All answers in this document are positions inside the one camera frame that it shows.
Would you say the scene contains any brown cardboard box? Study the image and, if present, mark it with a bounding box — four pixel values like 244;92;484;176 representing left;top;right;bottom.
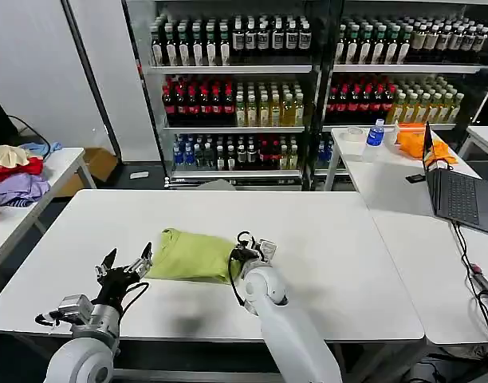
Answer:
53;147;119;199

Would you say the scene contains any dark grey open laptop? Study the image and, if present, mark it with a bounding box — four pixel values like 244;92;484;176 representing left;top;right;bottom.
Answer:
422;120;488;237

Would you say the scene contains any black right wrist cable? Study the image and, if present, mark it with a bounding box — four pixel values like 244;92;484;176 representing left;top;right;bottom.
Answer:
229;230;256;308

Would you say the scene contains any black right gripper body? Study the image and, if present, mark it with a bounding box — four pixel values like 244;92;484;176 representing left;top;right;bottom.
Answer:
230;247;258;263

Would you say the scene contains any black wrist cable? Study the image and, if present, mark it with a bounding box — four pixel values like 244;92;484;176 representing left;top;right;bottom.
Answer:
119;282;151;317
229;230;256;308

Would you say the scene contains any light blue cloth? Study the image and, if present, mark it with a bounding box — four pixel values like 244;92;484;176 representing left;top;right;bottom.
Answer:
20;140;65;160

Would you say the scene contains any clear blue-label water bottle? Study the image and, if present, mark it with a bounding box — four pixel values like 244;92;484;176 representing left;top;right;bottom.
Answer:
363;118;386;163

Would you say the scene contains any white table with bottle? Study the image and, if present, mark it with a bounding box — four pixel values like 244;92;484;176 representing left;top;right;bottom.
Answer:
323;126;484;219

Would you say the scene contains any grey chair back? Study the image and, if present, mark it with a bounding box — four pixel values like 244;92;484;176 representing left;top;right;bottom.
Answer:
196;179;237;192

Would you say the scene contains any white table with clothes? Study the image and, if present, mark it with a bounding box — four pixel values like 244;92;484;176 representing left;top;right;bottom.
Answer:
0;147;97;280

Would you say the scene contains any red and black plug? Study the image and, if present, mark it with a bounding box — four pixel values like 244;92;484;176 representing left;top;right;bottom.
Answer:
470;263;488;308

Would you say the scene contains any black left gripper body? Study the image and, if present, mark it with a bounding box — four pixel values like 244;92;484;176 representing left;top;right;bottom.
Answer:
93;267;144;309

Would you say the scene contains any bottle shelf with white boards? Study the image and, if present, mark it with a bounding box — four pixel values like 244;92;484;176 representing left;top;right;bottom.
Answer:
312;0;488;189
122;0;332;191

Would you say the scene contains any thin black cable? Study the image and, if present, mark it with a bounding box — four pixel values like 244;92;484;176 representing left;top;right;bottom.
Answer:
7;115;53;160

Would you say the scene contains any orange cloth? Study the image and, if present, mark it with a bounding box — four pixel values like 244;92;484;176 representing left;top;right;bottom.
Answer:
397;122;458;168

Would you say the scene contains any red cloth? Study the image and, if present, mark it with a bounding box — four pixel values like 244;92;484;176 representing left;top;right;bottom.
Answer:
0;156;45;187

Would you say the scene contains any black laptop cable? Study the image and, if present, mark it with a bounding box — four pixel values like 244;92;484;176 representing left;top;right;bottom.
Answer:
450;220;488;354

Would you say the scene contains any purple cloth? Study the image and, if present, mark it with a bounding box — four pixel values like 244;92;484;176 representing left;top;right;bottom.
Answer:
0;172;52;207

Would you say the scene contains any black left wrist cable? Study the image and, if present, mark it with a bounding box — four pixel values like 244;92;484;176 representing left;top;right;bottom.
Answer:
119;282;151;317

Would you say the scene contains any beige cloth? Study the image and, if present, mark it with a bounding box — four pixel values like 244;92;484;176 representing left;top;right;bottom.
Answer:
0;144;31;169

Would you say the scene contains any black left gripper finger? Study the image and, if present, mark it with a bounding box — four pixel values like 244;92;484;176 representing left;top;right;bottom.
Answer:
124;241;154;277
93;247;119;281

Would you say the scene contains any lime green shirt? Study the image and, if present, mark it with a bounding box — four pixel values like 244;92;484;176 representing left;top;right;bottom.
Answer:
144;227;245;286

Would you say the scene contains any black slanted pole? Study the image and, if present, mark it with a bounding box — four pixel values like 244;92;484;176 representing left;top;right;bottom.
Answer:
61;0;124;164

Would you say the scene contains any white corner table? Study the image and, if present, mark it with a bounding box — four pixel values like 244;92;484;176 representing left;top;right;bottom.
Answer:
458;124;488;163

